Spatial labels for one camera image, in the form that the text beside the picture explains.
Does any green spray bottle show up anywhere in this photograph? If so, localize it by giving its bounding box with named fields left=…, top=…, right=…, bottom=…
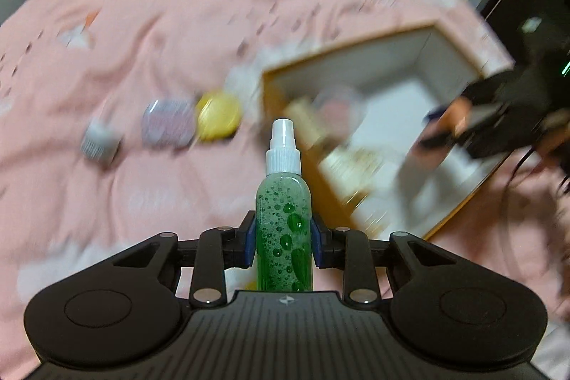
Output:
left=255, top=118, right=315, bottom=292

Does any yellow tape measure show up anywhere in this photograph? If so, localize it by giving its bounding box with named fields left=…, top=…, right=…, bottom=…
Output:
left=195, top=90, right=244, bottom=141

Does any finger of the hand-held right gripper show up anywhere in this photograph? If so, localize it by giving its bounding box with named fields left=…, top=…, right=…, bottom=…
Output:
left=419, top=126, right=473, bottom=149
left=423, top=85, right=486, bottom=125

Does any person's right hand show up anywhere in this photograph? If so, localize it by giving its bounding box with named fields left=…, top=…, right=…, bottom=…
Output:
left=537, top=110, right=570, bottom=171

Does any small gold box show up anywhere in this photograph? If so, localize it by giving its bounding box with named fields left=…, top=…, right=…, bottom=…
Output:
left=285, top=97, right=339, bottom=149

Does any orange cardboard box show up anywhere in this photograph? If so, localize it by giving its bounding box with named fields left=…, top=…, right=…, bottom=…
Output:
left=260, top=20, right=517, bottom=240

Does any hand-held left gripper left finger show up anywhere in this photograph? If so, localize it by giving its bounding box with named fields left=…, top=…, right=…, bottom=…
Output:
left=45, top=211, right=258, bottom=309

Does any small jar with patterned lid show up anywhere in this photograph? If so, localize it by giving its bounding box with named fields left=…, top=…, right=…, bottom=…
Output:
left=80, top=119, right=123, bottom=167

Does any pink lotion bottle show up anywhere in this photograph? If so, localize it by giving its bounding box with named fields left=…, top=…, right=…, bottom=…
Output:
left=398, top=97, right=475, bottom=194

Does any square pink makeup palette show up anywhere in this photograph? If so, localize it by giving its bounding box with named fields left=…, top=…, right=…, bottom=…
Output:
left=141, top=97, right=197, bottom=151

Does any clear container with pink sponge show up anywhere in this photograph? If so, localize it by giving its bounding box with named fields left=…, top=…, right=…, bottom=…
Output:
left=314, top=88, right=366, bottom=131

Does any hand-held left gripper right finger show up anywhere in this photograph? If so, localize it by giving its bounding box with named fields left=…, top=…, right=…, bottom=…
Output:
left=313, top=213, right=526, bottom=309

